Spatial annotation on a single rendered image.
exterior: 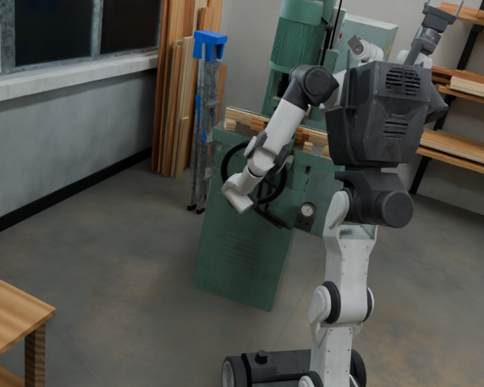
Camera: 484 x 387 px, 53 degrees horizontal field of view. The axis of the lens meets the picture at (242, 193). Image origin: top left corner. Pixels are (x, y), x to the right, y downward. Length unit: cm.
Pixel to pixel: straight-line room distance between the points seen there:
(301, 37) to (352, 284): 106
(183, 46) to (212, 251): 160
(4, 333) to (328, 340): 103
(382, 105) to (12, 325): 126
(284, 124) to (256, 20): 326
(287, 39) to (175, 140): 174
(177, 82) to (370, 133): 228
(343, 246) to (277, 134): 44
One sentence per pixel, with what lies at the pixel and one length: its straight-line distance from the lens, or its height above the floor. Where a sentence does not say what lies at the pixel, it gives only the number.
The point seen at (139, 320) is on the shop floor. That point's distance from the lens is 243.
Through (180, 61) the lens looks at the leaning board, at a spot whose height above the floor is 87.
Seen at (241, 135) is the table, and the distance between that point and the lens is 222.
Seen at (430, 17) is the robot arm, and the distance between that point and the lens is 203.
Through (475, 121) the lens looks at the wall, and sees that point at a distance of 454.
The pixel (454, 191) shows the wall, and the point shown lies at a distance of 471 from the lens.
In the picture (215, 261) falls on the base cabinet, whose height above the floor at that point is 20.
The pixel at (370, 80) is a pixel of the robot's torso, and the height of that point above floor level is 137.
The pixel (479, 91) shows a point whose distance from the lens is 393.
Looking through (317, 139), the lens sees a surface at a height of 92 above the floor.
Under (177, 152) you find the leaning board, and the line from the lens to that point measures 374.
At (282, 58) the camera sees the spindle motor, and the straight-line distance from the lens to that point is 219.
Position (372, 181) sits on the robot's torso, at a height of 109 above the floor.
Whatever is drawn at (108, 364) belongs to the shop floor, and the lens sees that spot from 223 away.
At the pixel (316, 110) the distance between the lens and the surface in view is 245.
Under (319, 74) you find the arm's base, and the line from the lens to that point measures 152.
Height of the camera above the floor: 162
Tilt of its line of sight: 26 degrees down
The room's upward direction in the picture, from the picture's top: 12 degrees clockwise
